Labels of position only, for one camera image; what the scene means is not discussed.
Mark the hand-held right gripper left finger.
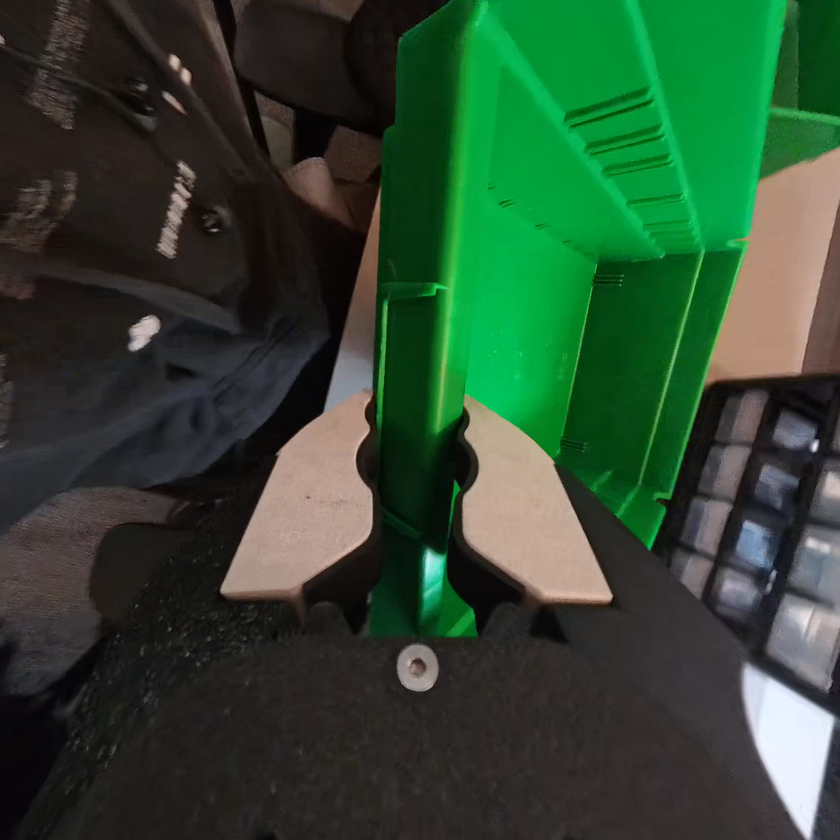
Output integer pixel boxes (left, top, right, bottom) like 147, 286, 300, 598
220, 388, 383, 624

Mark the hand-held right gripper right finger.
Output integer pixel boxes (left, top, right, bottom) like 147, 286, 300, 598
453, 397, 614, 624

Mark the black drawer cabinet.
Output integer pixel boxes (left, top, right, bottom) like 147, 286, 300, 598
656, 374, 840, 693

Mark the grid of clear drawers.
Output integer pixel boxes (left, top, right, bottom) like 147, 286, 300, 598
669, 387, 840, 683

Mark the pale desk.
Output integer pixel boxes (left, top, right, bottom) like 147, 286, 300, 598
325, 147, 840, 840

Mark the person's dark printed shirt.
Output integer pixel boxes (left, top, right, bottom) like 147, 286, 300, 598
0, 0, 332, 526

